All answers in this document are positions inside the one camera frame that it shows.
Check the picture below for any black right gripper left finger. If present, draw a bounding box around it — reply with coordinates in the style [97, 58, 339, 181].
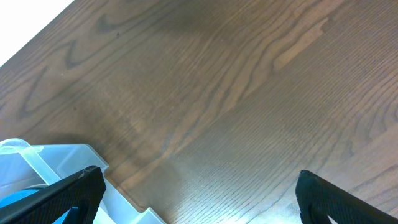
[1, 166, 106, 224]

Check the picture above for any clear plastic storage container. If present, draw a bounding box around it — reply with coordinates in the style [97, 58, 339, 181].
[1, 138, 164, 224]

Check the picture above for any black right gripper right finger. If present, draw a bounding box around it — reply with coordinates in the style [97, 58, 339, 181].
[295, 170, 397, 224]

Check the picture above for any dark blue bowl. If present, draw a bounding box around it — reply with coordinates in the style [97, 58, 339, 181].
[1, 187, 69, 224]

